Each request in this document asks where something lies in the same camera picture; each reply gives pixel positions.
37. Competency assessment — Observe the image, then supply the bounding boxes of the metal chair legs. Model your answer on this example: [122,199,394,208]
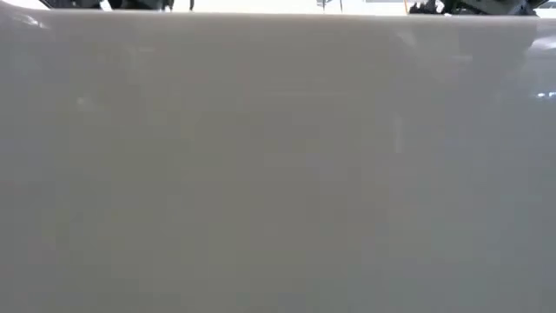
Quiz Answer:
[315,0,344,14]

